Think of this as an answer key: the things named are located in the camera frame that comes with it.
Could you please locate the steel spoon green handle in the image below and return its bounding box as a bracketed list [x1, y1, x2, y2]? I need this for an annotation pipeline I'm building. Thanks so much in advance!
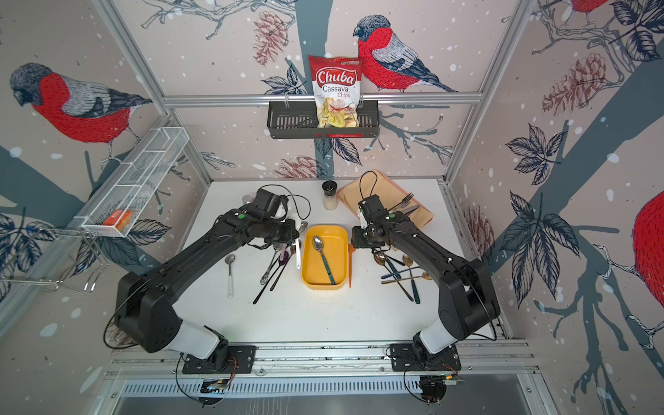
[312, 235, 336, 285]

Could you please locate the yellow plastic storage box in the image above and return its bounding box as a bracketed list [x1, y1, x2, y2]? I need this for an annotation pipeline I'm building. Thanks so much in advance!
[301, 225, 349, 291]

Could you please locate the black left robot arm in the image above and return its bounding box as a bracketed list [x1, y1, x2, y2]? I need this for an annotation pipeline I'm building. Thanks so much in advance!
[108, 188, 299, 367]

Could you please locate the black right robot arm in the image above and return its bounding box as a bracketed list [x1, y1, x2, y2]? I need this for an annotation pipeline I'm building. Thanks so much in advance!
[352, 195, 501, 359]

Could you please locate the orange plastic spoon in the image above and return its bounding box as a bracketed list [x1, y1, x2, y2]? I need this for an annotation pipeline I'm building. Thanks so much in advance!
[348, 244, 356, 287]

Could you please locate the orange box on shelf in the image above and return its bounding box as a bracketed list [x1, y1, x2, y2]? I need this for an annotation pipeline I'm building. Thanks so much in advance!
[102, 209, 133, 232]

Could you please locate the knife on napkin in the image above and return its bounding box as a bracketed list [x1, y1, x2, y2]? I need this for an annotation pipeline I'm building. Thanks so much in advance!
[402, 205, 420, 215]

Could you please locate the dark fork on napkin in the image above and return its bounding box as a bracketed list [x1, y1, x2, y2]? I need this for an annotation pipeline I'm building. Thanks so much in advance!
[396, 192, 414, 209]

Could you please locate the red Chuba chips bag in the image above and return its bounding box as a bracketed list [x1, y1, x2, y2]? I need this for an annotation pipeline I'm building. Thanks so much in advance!
[309, 55, 363, 128]

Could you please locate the purple spoon black handle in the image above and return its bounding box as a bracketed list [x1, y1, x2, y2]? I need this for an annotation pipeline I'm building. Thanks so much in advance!
[252, 250, 290, 304]

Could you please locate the gold spoon long handle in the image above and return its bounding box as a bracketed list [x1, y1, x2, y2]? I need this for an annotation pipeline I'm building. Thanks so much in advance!
[380, 273, 433, 285]

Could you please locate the black wire wall basket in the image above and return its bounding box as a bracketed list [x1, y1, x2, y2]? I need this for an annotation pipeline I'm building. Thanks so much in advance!
[267, 101, 380, 139]

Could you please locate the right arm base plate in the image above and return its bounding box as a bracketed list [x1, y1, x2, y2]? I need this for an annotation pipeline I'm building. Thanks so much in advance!
[386, 342, 462, 373]

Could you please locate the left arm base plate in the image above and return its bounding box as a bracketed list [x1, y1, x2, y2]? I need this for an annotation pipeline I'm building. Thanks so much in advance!
[183, 345, 258, 375]

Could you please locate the white wire wall shelf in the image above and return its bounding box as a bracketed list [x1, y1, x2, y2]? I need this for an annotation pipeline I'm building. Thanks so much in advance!
[82, 126, 190, 238]

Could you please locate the wire hook rack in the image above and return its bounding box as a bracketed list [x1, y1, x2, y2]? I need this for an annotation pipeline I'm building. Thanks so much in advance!
[1, 223, 110, 293]

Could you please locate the aluminium front rail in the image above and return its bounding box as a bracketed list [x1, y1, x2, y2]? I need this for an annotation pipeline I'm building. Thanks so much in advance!
[103, 337, 541, 379]

